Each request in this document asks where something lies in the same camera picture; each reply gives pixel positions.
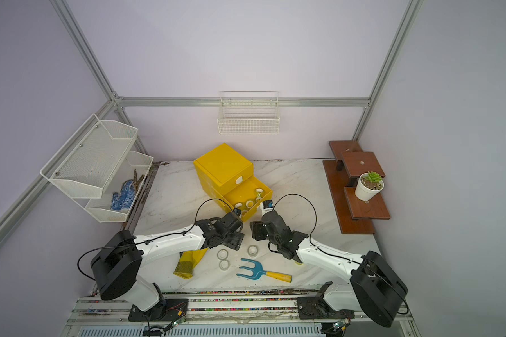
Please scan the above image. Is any yellow drawer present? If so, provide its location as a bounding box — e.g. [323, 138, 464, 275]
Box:
[223, 176, 273, 223]

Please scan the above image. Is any blue garden fork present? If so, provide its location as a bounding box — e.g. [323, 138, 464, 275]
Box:
[236, 258, 292, 283]

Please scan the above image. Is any white potted succulent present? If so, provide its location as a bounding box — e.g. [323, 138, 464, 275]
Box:
[355, 171, 385, 202]

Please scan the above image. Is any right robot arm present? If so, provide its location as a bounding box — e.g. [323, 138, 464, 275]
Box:
[250, 209, 408, 328]

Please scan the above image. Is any aluminium frame rail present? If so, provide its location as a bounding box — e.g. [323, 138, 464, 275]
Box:
[115, 97, 371, 108]

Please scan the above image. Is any brown wooden step shelf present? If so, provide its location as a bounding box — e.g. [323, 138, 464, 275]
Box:
[323, 140, 391, 234]

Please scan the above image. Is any yellow drawer cabinet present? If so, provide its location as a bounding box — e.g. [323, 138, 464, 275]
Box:
[193, 143, 254, 197]

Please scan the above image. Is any clear tape roll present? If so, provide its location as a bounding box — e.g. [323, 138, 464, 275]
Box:
[217, 249, 229, 261]
[247, 245, 259, 258]
[219, 260, 231, 271]

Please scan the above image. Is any white wire wall basket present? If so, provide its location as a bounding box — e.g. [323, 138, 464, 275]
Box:
[217, 91, 281, 135]

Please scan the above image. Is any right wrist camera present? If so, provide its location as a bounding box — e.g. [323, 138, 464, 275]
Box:
[261, 199, 274, 214]

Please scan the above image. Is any white mesh two-tier rack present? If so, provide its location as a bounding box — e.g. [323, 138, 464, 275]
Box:
[40, 115, 153, 223]

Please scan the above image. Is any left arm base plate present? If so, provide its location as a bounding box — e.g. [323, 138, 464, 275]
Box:
[128, 299, 189, 322]

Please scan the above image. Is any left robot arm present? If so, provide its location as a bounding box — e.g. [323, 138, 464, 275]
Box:
[90, 211, 244, 312]

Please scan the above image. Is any blue item in rack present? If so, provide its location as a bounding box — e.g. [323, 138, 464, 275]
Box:
[110, 180, 136, 211]

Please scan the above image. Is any yellow black work glove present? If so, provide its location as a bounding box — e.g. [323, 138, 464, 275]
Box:
[173, 248, 209, 279]

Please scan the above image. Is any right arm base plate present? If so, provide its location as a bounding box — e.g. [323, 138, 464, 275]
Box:
[297, 296, 355, 320]

